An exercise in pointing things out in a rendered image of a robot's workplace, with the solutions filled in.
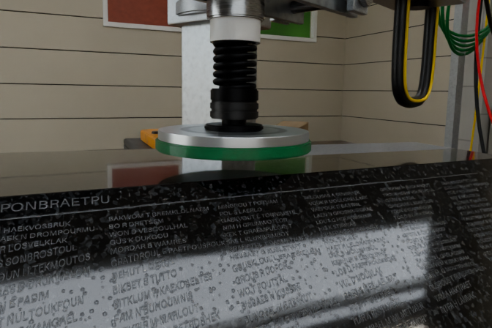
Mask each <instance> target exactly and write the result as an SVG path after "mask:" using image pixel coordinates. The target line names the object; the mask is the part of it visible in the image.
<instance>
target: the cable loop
mask: <svg viewBox="0 0 492 328"><path fill-rule="evenodd" d="M410 3H411V0H395V12H394V25H393V37H392V68H391V81H392V93H393V96H394V98H395V101H396V102H397V104H399V105H400V106H403V107H404V108H415V107H418V106H421V105H422V104H423V103H424V102H425V101H426V100H427V98H428V97H429V95H430V93H431V89H432V85H433V76H434V69H435V61H436V43H437V33H438V23H439V7H431V8H429V9H426V10H425V22H424V34H423V44H422V63H421V71H420V82H419V87H418V90H417V94H416V95H415V96H414V97H410V96H409V93H408V89H407V83H406V65H407V48H408V36H409V14H410Z"/></svg>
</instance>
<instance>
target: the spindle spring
mask: <svg viewBox="0 0 492 328"><path fill-rule="evenodd" d="M230 43H252V45H224V46H223V44H230ZM254 44H256V42H251V41H245V40H219V41H214V42H213V46H214V47H215V48H214V50H213V54H214V55H216V56H214V57H213V61H214V62H215V63H214V64H213V69H214V70H216V71H214V72H213V76H214V77H216V78H215V79H214V80H213V81H212V82H213V84H214V85H217V86H219V89H255V88H256V84H255V83H247V84H231V85H222V83H243V82H254V81H256V80H257V78H256V76H254V74H256V72H257V70H256V69H254V68H241V69H226V70H223V68H224V67H255V66H256V65H257V62H256V61H223V60H228V59H256V58H257V55H256V53H223V52H228V51H247V52H253V51H256V50H257V47H256V46H255V45H254ZM223 75H248V76H239V77H224V78H223Z"/></svg>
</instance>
